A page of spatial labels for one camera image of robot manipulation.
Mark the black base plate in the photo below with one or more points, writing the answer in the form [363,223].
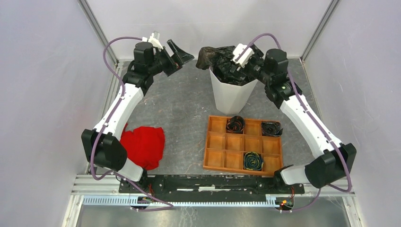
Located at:
[215,188]

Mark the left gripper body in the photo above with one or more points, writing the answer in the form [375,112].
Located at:
[163,62]

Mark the wooden compartment tray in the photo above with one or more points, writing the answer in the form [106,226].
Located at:
[225,151]

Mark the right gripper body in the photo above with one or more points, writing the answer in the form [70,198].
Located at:
[254,66]

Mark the white trash bin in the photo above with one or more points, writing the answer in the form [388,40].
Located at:
[230,99]

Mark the rolled sock yellow blue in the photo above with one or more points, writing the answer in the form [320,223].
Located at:
[253,161]

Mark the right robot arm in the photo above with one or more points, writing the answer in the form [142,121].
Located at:
[333,160]

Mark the rolled sock orange stripes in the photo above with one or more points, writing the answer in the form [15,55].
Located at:
[235,125]

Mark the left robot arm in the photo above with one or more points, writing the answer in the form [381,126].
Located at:
[101,144]

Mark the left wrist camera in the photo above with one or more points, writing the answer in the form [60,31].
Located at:
[154,40]

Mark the black trash bag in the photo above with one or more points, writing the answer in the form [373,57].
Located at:
[220,60]

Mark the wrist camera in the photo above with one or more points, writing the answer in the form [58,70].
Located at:
[154,40]
[242,53]

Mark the red cloth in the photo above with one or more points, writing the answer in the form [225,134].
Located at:
[144,145]

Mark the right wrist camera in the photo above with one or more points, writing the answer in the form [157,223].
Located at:
[242,53]

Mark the white slotted cable duct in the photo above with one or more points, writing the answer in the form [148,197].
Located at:
[109,200]

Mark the rolled sock dark green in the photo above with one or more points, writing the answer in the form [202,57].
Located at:
[271,129]

